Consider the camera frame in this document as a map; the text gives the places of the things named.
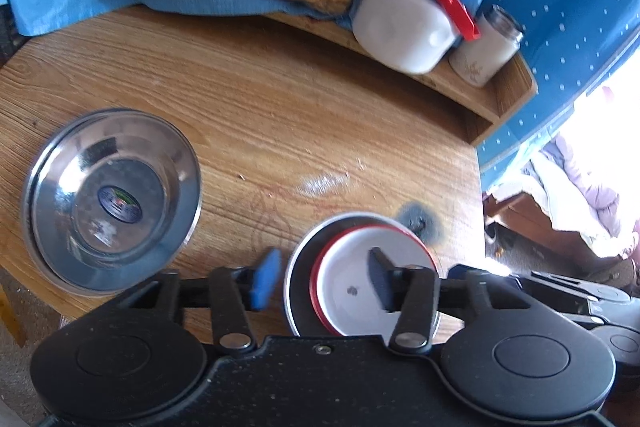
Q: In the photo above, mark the white bowl with red rim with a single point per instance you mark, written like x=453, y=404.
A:
x=345, y=264

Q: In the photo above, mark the wooden furniture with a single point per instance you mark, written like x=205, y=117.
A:
x=520, y=217

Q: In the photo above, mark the pale purple garment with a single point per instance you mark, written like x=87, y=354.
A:
x=590, y=192

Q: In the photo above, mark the white jar with blue lid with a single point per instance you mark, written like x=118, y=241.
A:
x=400, y=22

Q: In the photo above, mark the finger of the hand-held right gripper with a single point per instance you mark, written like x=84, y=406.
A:
x=555, y=289

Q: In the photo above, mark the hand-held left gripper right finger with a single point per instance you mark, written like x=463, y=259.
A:
x=382, y=279

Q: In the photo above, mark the blue dotted cloth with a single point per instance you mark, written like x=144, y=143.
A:
x=560, y=32

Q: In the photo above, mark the plain steel plate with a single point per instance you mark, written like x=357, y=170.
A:
x=47, y=264

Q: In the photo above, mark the small white jar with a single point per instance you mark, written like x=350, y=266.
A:
x=480, y=52

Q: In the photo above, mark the wooden tray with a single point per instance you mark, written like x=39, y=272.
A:
x=505, y=97

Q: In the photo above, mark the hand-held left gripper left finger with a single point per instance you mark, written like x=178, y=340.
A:
x=265, y=279

